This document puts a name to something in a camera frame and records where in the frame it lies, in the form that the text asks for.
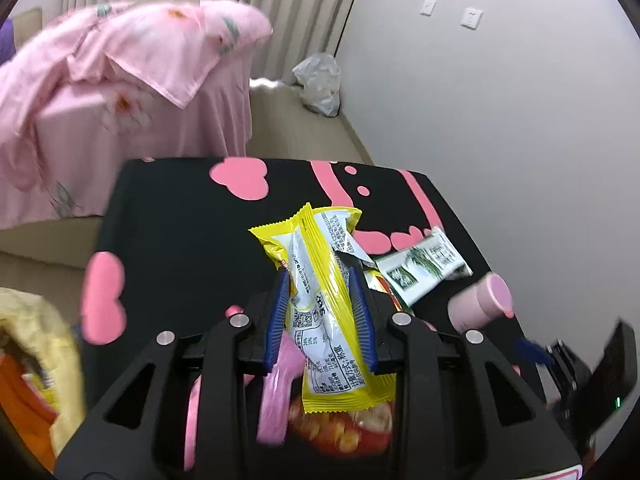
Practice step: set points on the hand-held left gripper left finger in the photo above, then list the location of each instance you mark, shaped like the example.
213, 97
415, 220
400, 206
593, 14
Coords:
277, 325

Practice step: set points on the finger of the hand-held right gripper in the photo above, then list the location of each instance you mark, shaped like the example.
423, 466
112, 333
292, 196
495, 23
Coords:
532, 351

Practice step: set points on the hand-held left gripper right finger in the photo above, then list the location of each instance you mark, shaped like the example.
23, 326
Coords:
362, 325

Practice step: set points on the yellow snack packet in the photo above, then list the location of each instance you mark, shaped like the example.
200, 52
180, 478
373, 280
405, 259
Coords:
325, 280

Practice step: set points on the green white snack packet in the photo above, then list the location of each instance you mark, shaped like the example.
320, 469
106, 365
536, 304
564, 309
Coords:
425, 265

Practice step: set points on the red snack wrapper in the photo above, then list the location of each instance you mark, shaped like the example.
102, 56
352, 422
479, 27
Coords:
345, 430

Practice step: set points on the orange snack wrapper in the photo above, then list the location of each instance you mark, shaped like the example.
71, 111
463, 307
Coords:
22, 405

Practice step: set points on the pink bottle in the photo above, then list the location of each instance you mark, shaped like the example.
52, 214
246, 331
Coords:
477, 302

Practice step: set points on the pink caterpillar toy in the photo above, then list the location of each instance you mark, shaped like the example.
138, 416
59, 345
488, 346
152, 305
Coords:
272, 400

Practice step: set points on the black tablecloth with pink print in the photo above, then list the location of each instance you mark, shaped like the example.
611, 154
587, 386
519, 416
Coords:
200, 220

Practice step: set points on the white plastic bag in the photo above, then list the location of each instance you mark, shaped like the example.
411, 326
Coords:
320, 85

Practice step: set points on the pink floral duvet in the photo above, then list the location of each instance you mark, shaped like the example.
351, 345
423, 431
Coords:
130, 50

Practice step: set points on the beige pleated curtain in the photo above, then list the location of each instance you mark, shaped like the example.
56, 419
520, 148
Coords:
250, 0

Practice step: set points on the beige headboard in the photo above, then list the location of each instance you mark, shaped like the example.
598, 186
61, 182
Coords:
27, 25

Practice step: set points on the white wall switch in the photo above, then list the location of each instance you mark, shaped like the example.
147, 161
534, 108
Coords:
426, 6

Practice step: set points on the white wall socket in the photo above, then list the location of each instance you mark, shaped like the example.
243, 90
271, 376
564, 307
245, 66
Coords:
471, 16

